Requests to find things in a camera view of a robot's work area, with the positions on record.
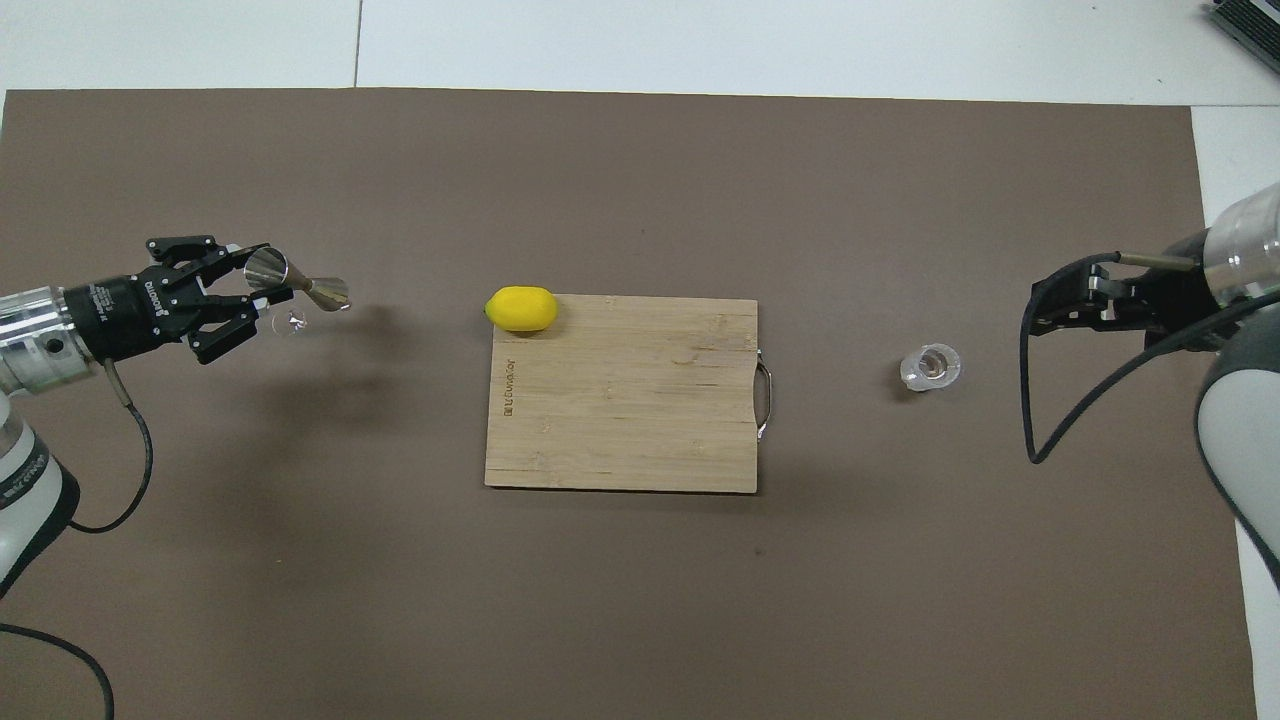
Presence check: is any bamboo cutting board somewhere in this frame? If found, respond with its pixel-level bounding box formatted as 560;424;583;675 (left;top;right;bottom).
484;295;773;495

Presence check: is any yellow lemon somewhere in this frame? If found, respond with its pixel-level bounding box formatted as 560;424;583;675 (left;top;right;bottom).
484;286;559;333

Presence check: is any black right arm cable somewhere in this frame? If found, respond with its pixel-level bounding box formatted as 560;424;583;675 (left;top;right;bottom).
1020;250;1280;465

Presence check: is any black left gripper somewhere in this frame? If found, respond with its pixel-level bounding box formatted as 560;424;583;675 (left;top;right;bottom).
65;235;296;366

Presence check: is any grey ribbed device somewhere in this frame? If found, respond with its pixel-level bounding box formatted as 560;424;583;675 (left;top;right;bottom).
1205;0;1280;73

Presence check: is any small clear glass cup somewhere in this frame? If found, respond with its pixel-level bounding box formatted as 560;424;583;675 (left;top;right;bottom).
899;343;963;392

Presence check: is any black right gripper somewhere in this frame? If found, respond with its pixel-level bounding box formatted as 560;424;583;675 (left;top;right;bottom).
1032;232;1223;336

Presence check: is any steel double jigger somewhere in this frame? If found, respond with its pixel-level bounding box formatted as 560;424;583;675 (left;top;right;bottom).
243;247;353;313

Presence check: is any brown table mat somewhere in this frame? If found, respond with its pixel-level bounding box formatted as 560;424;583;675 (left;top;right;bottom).
0;88;1259;720

